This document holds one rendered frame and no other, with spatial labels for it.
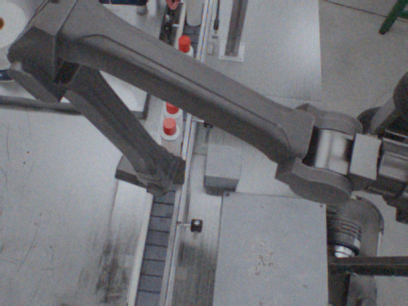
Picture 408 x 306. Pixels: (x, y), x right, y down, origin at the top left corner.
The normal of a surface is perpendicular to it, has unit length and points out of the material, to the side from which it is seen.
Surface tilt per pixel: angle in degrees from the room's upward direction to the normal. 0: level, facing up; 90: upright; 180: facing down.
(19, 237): 0
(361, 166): 3
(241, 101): 22
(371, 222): 0
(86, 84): 71
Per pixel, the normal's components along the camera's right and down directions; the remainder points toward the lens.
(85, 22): 0.37, -0.25
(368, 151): 0.03, -0.38
